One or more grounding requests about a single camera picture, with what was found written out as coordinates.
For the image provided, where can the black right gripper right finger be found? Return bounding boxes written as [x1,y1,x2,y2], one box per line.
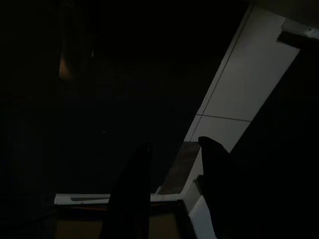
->
[198,136,250,239]

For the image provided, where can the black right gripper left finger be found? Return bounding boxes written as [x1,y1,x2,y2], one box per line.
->
[99,141,153,239]

